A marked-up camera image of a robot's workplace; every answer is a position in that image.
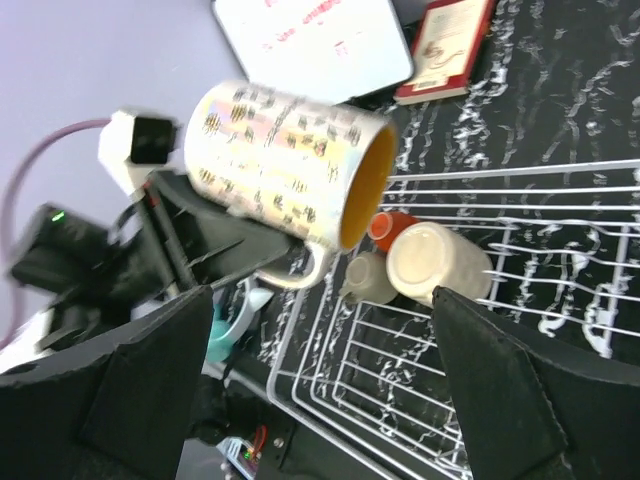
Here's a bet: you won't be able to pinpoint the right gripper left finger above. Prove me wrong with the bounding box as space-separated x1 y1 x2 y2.
1 287 212 479

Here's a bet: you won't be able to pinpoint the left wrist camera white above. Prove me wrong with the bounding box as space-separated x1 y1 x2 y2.
98 109 180 198

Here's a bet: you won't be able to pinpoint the red bordered book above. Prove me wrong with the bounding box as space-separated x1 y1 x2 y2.
394 0 495 105

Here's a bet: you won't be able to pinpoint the black marble pattern mat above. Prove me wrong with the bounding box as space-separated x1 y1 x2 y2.
234 1 639 479

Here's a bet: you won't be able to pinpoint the small orange red cup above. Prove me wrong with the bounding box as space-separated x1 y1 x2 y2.
367 211 420 252

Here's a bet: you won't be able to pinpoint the teal headphones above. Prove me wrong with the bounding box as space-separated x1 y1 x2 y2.
205 277 274 364

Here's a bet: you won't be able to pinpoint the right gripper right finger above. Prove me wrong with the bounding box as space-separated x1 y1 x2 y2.
432 287 639 479

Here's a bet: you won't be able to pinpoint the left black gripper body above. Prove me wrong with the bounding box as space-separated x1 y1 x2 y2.
9 170 300 350

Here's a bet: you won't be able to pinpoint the white wire dish rack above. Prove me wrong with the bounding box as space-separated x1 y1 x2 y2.
265 159 639 479

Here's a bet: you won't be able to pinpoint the beige ceramic mug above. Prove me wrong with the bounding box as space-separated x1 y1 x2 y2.
386 222 493 307

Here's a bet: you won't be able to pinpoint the white whiteboard black frame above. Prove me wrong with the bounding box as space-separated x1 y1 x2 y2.
211 0 414 104

